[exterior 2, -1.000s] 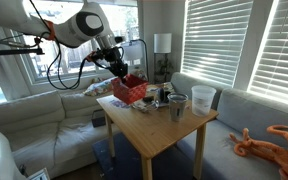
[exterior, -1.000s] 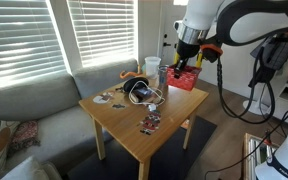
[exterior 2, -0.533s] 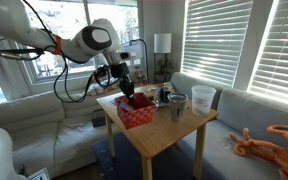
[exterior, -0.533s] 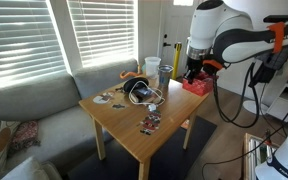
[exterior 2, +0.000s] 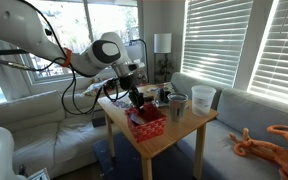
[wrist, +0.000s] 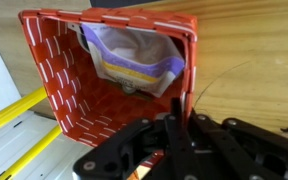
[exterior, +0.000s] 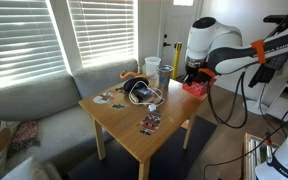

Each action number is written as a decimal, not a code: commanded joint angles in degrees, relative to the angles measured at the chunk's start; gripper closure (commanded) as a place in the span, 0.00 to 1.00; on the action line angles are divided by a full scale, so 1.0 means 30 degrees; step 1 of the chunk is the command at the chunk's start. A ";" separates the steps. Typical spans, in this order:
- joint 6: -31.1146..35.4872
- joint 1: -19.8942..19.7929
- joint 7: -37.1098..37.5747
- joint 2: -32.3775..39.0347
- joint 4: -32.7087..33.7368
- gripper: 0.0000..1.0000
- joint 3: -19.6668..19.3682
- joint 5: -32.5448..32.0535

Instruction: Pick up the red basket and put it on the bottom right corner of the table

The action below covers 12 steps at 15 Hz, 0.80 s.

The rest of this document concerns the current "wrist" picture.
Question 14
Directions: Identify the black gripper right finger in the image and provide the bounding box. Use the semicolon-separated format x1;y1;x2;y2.
189;111;288;180

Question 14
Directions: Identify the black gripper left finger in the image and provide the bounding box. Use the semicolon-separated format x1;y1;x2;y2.
72;98;199;180

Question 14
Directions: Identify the red woven basket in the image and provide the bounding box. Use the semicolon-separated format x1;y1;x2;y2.
18;7;198;178

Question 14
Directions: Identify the purple and white pouch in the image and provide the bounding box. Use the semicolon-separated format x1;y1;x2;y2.
67;22;186;99

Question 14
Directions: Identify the yellow safety pole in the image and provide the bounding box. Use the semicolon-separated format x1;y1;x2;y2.
0;124;63;180
0;87;48;136

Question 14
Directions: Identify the wooden square table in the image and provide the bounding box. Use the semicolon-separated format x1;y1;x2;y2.
0;0;288;144

